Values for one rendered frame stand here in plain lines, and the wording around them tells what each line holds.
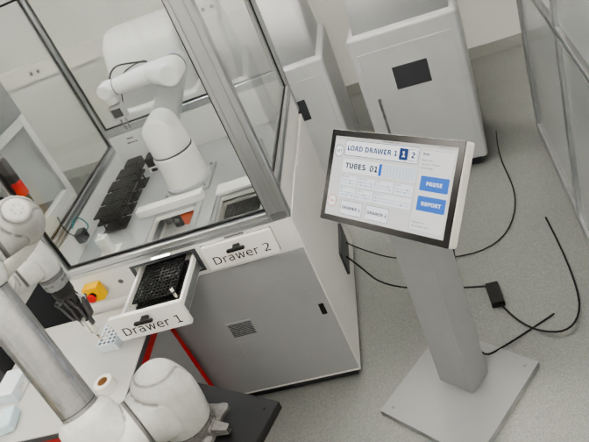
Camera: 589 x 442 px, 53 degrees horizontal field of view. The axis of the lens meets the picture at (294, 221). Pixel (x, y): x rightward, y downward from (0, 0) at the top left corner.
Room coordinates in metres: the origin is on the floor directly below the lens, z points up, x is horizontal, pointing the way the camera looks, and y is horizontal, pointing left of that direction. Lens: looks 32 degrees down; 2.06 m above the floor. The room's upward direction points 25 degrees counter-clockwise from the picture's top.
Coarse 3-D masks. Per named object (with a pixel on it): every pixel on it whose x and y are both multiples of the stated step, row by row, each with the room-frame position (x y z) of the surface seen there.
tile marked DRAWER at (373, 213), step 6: (366, 204) 1.58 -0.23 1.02; (366, 210) 1.57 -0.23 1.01; (372, 210) 1.55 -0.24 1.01; (378, 210) 1.54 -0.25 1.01; (384, 210) 1.52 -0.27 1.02; (366, 216) 1.56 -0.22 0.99; (372, 216) 1.55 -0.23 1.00; (378, 216) 1.53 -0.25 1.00; (384, 216) 1.51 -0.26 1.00; (384, 222) 1.50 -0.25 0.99
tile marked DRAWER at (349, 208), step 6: (342, 204) 1.66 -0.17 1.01; (348, 204) 1.64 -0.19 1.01; (354, 204) 1.62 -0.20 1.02; (360, 204) 1.60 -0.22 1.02; (342, 210) 1.65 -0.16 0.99; (348, 210) 1.63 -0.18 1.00; (354, 210) 1.61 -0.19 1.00; (360, 210) 1.59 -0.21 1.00; (354, 216) 1.60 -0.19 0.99; (360, 216) 1.58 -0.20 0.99
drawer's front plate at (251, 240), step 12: (228, 240) 1.90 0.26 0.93; (240, 240) 1.88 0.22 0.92; (252, 240) 1.87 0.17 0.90; (264, 240) 1.86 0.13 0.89; (276, 240) 1.86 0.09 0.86; (204, 252) 1.92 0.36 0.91; (216, 252) 1.91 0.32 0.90; (240, 252) 1.89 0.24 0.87; (252, 252) 1.87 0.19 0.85; (264, 252) 1.86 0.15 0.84; (276, 252) 1.85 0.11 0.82; (228, 264) 1.91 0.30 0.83
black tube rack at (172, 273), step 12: (156, 264) 2.02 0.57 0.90; (168, 264) 1.97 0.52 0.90; (180, 264) 1.93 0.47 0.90; (144, 276) 1.96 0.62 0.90; (156, 276) 1.93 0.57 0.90; (168, 276) 1.89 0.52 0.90; (180, 276) 1.90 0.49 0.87; (144, 288) 1.89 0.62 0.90; (156, 288) 1.85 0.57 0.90; (168, 288) 1.81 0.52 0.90; (180, 288) 1.83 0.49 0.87; (156, 300) 1.82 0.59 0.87; (168, 300) 1.79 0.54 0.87
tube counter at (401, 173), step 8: (376, 168) 1.61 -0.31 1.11; (384, 168) 1.58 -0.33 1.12; (392, 168) 1.56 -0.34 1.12; (400, 168) 1.54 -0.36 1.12; (408, 168) 1.51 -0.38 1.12; (416, 168) 1.49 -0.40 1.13; (384, 176) 1.57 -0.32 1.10; (392, 176) 1.55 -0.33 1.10; (400, 176) 1.52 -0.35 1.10; (408, 176) 1.50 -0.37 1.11
